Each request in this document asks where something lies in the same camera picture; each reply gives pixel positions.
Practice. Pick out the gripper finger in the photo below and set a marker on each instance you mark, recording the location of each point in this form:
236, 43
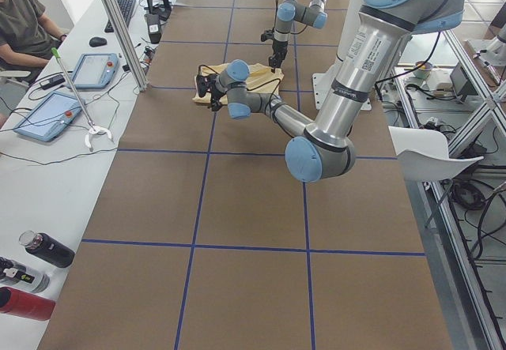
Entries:
215, 106
273, 64

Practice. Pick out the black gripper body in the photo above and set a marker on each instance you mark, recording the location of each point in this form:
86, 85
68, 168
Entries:
216, 95
278, 46

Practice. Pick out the beige long-sleeve printed shirt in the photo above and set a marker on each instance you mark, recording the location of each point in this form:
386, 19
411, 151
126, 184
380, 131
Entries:
262, 79

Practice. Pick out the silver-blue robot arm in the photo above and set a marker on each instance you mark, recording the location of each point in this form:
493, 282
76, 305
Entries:
288, 12
320, 148

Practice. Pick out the black box with label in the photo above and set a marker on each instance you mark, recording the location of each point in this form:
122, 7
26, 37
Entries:
154, 27

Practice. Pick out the black keyboard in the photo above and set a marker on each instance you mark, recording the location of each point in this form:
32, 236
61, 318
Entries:
126, 8

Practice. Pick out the reacher grabber stick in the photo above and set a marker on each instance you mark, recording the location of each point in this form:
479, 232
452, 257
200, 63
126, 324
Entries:
94, 129

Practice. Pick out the far blue teach pendant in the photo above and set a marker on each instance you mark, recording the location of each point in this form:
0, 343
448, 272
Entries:
94, 71

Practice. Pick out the blue teach pendant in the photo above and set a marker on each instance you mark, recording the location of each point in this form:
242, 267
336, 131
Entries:
50, 117
94, 71

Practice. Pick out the black computer mouse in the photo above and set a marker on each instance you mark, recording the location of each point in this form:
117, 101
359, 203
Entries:
97, 41

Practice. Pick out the near blue teach pendant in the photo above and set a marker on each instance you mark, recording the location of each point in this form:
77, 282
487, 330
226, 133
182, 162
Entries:
50, 117

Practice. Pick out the white plastic chair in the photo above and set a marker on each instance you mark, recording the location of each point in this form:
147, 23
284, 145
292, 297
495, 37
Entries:
424, 155

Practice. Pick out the seated person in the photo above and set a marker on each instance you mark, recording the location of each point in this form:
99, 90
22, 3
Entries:
27, 35

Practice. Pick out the black water bottle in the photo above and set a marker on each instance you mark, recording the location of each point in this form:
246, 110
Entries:
44, 247

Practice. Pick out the grey clear water bottle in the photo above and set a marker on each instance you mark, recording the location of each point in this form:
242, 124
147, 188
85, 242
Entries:
22, 277

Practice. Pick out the red water bottle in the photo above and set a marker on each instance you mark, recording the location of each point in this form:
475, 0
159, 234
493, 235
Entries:
26, 305

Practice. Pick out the aluminium frame post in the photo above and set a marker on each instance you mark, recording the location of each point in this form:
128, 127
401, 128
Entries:
123, 37

